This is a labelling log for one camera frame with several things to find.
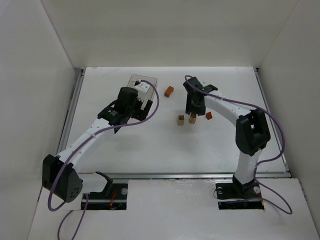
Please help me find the clear plastic box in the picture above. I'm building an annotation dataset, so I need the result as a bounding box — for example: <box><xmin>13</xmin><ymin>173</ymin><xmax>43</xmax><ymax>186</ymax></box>
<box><xmin>127</xmin><ymin>74</ymin><xmax>158</xmax><ymax>109</ymax></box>

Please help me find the light wood block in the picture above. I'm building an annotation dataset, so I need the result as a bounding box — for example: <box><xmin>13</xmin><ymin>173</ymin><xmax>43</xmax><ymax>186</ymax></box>
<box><xmin>189</xmin><ymin>114</ymin><xmax>197</xmax><ymax>124</ymax></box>
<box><xmin>177</xmin><ymin>115</ymin><xmax>185</xmax><ymax>126</ymax></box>

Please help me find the small red-brown wood block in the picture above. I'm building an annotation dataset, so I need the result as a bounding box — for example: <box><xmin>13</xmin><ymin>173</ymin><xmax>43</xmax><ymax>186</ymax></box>
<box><xmin>205</xmin><ymin>112</ymin><xmax>213</xmax><ymax>120</ymax></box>

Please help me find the long red-brown wood block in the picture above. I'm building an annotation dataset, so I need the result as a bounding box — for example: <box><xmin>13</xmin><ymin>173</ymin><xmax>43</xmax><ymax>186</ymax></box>
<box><xmin>164</xmin><ymin>86</ymin><xmax>174</xmax><ymax>98</ymax></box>

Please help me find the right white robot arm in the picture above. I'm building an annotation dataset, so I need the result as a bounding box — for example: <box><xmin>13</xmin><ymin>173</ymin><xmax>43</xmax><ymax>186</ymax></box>
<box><xmin>183</xmin><ymin>75</ymin><xmax>271</xmax><ymax>200</ymax></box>

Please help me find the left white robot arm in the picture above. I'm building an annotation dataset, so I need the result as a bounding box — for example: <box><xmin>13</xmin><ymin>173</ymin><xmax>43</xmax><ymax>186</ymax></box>
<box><xmin>42</xmin><ymin>80</ymin><xmax>158</xmax><ymax>212</ymax></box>

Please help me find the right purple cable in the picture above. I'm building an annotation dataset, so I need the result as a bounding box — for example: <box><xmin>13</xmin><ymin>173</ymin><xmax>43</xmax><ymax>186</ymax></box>
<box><xmin>184</xmin><ymin>74</ymin><xmax>293</xmax><ymax>215</ymax></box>

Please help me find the purple cable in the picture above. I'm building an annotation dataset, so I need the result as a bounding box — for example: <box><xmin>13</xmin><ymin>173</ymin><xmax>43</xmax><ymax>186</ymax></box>
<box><xmin>47</xmin><ymin>79</ymin><xmax>161</xmax><ymax>240</ymax></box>
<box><xmin>184</xmin><ymin>74</ymin><xmax>293</xmax><ymax>215</ymax></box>

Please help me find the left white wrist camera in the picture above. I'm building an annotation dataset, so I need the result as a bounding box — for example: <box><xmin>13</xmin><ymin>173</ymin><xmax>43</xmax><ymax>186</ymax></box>
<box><xmin>134</xmin><ymin>82</ymin><xmax>151</xmax><ymax>102</ymax></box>

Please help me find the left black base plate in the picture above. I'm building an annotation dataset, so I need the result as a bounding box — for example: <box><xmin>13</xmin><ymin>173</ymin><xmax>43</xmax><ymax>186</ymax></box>
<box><xmin>86</xmin><ymin>182</ymin><xmax>128</xmax><ymax>211</ymax></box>

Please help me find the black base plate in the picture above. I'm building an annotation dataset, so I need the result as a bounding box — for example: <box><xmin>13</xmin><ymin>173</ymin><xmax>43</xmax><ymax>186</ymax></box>
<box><xmin>215</xmin><ymin>182</ymin><xmax>265</xmax><ymax>210</ymax></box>
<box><xmin>86</xmin><ymin>182</ymin><xmax>128</xmax><ymax>211</ymax></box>

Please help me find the front aluminium rail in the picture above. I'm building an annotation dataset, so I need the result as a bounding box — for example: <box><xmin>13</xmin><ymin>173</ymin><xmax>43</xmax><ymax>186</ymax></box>
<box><xmin>74</xmin><ymin>171</ymin><xmax>292</xmax><ymax>180</ymax></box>

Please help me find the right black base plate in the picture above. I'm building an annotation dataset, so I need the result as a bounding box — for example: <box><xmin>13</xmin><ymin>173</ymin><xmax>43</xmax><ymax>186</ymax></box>
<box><xmin>215</xmin><ymin>182</ymin><xmax>265</xmax><ymax>210</ymax></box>

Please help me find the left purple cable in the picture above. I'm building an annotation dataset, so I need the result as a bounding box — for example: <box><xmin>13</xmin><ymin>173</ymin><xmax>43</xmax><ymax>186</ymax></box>
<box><xmin>47</xmin><ymin>79</ymin><xmax>161</xmax><ymax>240</ymax></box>

